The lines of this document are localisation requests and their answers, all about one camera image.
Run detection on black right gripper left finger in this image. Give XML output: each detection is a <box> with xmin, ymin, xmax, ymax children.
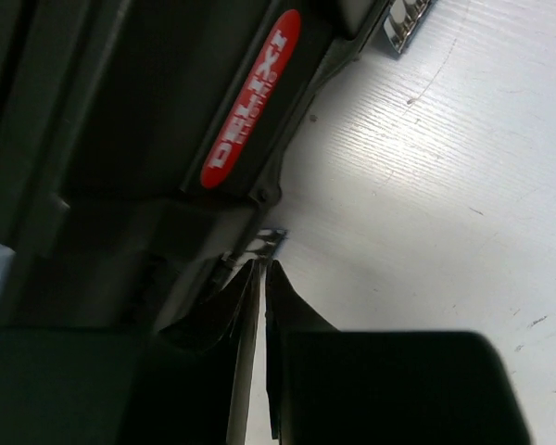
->
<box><xmin>0</xmin><ymin>261</ymin><xmax>259</xmax><ymax>444</ymax></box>

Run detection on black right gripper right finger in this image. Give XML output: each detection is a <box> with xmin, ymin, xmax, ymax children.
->
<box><xmin>265</xmin><ymin>261</ymin><xmax>531</xmax><ymax>444</ymax></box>

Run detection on black plastic toolbox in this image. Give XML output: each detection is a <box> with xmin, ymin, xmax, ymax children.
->
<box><xmin>0</xmin><ymin>1</ymin><xmax>431</xmax><ymax>329</ymax></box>

